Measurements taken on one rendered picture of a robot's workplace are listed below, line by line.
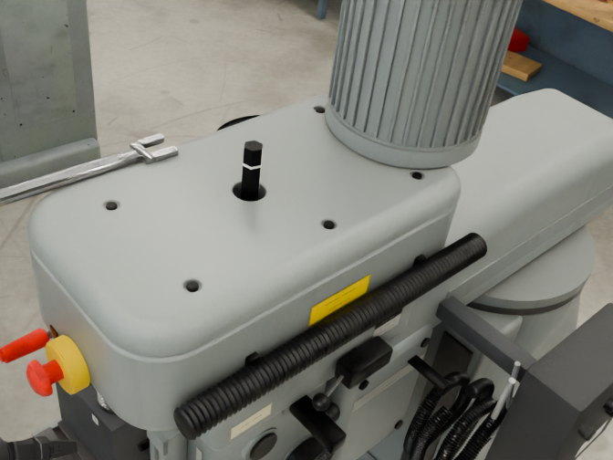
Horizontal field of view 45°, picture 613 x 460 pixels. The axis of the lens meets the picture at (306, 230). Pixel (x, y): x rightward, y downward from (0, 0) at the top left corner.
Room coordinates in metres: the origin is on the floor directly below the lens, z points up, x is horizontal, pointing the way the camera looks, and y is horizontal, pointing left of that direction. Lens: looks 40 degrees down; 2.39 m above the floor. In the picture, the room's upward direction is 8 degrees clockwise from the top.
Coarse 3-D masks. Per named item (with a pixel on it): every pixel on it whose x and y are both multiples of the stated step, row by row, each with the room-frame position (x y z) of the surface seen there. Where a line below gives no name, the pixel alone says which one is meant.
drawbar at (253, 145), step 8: (248, 144) 0.65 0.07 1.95; (256, 144) 0.65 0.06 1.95; (248, 152) 0.64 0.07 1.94; (256, 152) 0.64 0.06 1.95; (248, 160) 0.64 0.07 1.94; (256, 160) 0.64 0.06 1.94; (248, 168) 0.64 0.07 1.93; (248, 176) 0.64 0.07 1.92; (256, 176) 0.64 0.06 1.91; (248, 184) 0.64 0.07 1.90; (256, 184) 0.64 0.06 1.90; (248, 192) 0.64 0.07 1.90; (256, 192) 0.65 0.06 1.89; (248, 200) 0.64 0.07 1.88; (256, 200) 0.65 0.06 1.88
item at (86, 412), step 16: (64, 400) 0.97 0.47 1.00; (80, 400) 0.92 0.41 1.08; (96, 400) 0.92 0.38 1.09; (64, 416) 0.98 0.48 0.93; (80, 416) 0.93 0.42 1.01; (96, 416) 0.89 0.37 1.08; (112, 416) 0.89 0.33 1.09; (80, 432) 0.93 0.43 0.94; (96, 432) 0.89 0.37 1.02; (112, 432) 0.85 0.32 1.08; (128, 432) 0.88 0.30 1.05; (144, 432) 0.91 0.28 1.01; (96, 448) 0.90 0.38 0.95; (112, 448) 0.85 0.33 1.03; (128, 448) 0.88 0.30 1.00
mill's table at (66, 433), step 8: (48, 424) 0.97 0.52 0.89; (56, 424) 0.98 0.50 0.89; (64, 424) 0.97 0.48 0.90; (40, 432) 0.95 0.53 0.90; (48, 432) 0.95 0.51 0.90; (56, 432) 0.97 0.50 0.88; (64, 432) 0.96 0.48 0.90; (72, 432) 0.96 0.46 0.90; (64, 440) 0.95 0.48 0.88; (72, 440) 0.94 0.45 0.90; (80, 448) 0.92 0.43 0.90; (64, 456) 0.89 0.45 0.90; (72, 456) 0.91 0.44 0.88; (80, 456) 0.91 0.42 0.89; (88, 456) 0.90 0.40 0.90
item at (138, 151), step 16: (144, 144) 0.70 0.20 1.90; (96, 160) 0.66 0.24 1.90; (112, 160) 0.66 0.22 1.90; (128, 160) 0.66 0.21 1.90; (144, 160) 0.67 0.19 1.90; (160, 160) 0.68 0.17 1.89; (48, 176) 0.61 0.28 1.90; (64, 176) 0.62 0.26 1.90; (80, 176) 0.62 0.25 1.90; (0, 192) 0.58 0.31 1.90; (16, 192) 0.58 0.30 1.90; (32, 192) 0.59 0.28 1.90
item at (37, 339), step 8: (24, 336) 0.55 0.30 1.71; (32, 336) 0.55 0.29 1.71; (40, 336) 0.55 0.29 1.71; (48, 336) 0.56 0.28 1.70; (8, 344) 0.54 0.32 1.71; (16, 344) 0.54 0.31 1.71; (24, 344) 0.54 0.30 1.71; (32, 344) 0.54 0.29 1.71; (40, 344) 0.55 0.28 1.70; (0, 352) 0.53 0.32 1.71; (8, 352) 0.53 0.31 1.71; (16, 352) 0.53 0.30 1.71; (24, 352) 0.53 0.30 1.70; (8, 360) 0.52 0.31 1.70
